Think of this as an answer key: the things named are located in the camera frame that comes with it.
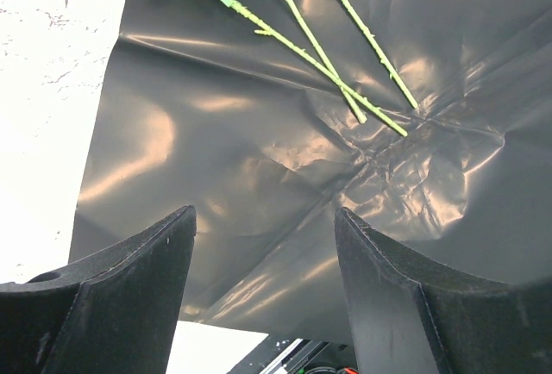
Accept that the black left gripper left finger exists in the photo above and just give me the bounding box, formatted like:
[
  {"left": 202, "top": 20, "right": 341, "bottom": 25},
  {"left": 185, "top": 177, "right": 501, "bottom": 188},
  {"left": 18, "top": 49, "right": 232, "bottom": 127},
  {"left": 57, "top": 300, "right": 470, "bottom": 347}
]
[{"left": 1, "top": 206, "right": 197, "bottom": 373}]

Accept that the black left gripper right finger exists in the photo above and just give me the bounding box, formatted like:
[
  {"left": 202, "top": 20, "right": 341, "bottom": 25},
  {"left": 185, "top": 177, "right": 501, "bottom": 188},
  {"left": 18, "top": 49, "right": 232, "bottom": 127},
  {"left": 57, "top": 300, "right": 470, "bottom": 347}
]
[{"left": 335, "top": 208, "right": 551, "bottom": 373}]

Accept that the black wrapping paper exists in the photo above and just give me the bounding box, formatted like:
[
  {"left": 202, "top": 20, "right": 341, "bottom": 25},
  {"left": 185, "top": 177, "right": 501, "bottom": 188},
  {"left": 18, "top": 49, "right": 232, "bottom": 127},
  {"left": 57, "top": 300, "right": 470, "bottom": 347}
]
[{"left": 70, "top": 0, "right": 551, "bottom": 342}]

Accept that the cream flower stem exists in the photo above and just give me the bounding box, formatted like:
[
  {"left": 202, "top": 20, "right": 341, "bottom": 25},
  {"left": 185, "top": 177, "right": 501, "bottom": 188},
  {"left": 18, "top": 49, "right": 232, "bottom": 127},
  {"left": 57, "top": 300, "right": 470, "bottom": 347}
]
[{"left": 285, "top": 0, "right": 367, "bottom": 123}]

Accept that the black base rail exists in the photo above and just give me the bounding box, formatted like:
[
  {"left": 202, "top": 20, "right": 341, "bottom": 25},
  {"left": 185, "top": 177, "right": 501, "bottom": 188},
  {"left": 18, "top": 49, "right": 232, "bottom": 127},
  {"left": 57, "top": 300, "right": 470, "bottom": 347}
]
[{"left": 228, "top": 335, "right": 358, "bottom": 374}]

